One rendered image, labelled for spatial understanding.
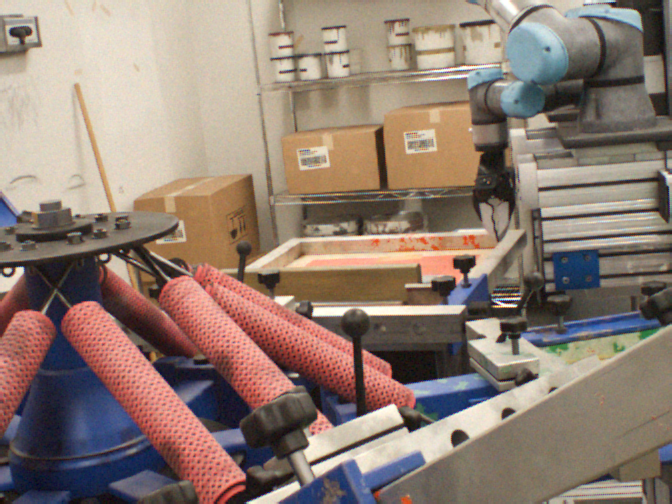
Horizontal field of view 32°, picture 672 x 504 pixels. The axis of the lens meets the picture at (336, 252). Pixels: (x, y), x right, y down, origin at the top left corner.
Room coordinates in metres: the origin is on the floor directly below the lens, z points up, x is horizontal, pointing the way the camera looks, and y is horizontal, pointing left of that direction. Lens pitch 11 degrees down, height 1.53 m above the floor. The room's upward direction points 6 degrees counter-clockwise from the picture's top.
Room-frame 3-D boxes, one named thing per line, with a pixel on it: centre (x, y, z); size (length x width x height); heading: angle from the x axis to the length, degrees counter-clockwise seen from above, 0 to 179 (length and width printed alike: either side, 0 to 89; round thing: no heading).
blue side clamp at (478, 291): (2.07, -0.21, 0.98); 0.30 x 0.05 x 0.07; 160
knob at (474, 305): (1.85, -0.21, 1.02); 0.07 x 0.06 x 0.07; 160
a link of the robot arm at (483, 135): (2.47, -0.35, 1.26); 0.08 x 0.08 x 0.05
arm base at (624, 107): (2.30, -0.57, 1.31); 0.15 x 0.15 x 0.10
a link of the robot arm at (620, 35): (2.29, -0.57, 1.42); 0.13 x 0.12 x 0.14; 115
